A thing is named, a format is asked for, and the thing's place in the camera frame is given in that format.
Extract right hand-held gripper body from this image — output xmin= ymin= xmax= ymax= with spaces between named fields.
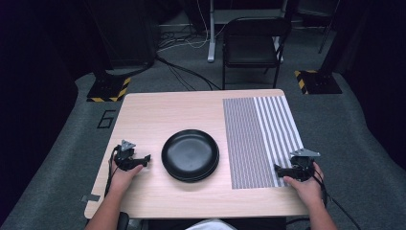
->
xmin=287 ymin=148 xmax=322 ymax=183

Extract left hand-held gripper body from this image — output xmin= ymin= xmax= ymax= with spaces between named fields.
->
xmin=113 ymin=139 xmax=139 ymax=172

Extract person's left hand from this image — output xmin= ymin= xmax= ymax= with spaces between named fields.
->
xmin=109 ymin=160 xmax=145 ymax=195

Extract person's right hand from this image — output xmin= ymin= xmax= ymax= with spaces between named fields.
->
xmin=282 ymin=161 xmax=326 ymax=209

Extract grey white striped placemat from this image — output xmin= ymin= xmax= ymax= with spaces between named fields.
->
xmin=222 ymin=95 xmax=305 ymax=190

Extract grey tape strip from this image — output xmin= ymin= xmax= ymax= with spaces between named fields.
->
xmin=79 ymin=193 xmax=102 ymax=203

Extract black seat armrest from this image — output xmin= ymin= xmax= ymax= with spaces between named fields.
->
xmin=116 ymin=212 xmax=130 ymax=230

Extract black stand base striped edge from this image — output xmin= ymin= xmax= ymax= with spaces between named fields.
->
xmin=86 ymin=74 xmax=132 ymax=104
xmin=293 ymin=69 xmax=344 ymax=96

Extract person's white clothing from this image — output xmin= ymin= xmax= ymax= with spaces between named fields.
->
xmin=185 ymin=218 xmax=237 ymax=230

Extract black folding chair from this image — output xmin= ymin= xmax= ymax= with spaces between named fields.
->
xmin=221 ymin=16 xmax=292 ymax=91

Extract large black cabinet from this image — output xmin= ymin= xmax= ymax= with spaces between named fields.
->
xmin=83 ymin=0 xmax=161 ymax=71

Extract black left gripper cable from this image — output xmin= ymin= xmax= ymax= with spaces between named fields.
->
xmin=103 ymin=146 xmax=122 ymax=197

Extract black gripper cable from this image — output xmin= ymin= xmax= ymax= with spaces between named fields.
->
xmin=312 ymin=167 xmax=362 ymax=230
xmin=103 ymin=146 xmax=122 ymax=197

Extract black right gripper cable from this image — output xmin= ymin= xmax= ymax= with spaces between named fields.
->
xmin=312 ymin=167 xmax=362 ymax=230

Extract thick black floor cable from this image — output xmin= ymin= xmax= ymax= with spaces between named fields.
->
xmin=155 ymin=55 xmax=222 ymax=92

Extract white floor cables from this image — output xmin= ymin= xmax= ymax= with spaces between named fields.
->
xmin=157 ymin=0 xmax=226 ymax=53

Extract white metal desk frame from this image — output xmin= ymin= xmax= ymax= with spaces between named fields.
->
xmin=207 ymin=0 xmax=289 ymax=63

